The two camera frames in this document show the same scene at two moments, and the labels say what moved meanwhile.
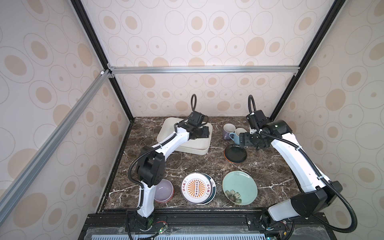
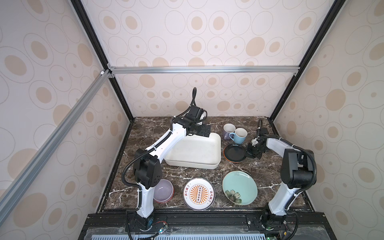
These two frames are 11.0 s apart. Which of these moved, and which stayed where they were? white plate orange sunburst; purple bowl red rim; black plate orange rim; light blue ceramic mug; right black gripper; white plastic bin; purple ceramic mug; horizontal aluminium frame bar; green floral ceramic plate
Moved: white plastic bin; white plate orange sunburst; right black gripper
Stayed: horizontal aluminium frame bar; purple ceramic mug; green floral ceramic plate; purple bowl red rim; black plate orange rim; light blue ceramic mug
